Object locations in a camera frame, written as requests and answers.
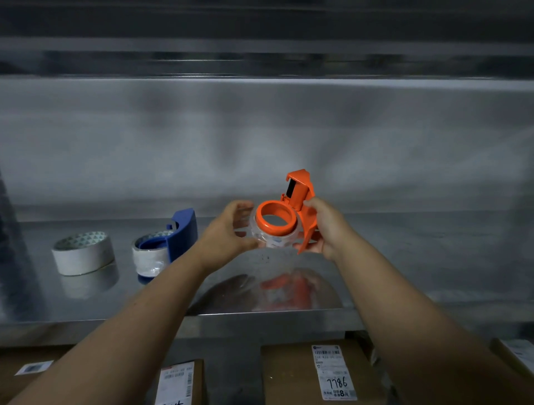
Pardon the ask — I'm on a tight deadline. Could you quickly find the person's left hand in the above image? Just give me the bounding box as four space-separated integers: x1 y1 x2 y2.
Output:
192 200 261 276

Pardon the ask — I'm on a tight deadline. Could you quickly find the wide cardboard box handwritten label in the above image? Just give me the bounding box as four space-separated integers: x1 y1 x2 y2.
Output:
261 340 389 405

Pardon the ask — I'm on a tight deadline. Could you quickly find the large cardboard box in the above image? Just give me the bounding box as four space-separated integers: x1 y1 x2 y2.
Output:
0 344 76 405

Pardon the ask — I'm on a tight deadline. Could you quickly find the grey metal shelving rack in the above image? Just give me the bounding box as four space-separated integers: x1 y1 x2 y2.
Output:
0 0 534 405

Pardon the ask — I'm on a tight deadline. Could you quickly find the narrow cardboard box handwritten label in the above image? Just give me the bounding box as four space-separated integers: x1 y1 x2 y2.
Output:
154 359 208 405

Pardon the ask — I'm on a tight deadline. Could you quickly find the person's right hand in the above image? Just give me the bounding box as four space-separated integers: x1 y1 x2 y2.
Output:
293 196 364 264

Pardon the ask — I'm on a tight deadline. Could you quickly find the person's right forearm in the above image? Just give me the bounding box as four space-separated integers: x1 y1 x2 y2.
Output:
333 240 534 405

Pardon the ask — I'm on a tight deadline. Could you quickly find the orange tape dispenser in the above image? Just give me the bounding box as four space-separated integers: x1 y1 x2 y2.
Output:
254 169 320 255

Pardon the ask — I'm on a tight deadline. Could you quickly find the transparent tape roll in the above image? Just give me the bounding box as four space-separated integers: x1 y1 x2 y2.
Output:
248 206 303 250

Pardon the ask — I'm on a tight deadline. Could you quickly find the wrinkled white tape roll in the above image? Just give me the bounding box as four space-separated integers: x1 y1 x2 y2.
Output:
131 230 174 278

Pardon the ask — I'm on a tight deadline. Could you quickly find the smooth white tape roll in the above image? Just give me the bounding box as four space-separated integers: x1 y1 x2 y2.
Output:
51 231 116 277

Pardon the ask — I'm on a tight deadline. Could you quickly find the blue tape dispenser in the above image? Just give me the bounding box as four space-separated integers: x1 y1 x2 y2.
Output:
134 208 199 285

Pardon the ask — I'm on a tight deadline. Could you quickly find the cardboard box printed label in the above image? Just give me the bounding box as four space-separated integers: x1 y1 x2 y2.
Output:
490 338 534 381

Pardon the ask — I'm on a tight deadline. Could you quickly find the person's left forearm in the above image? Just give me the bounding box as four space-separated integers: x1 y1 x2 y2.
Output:
8 250 217 405

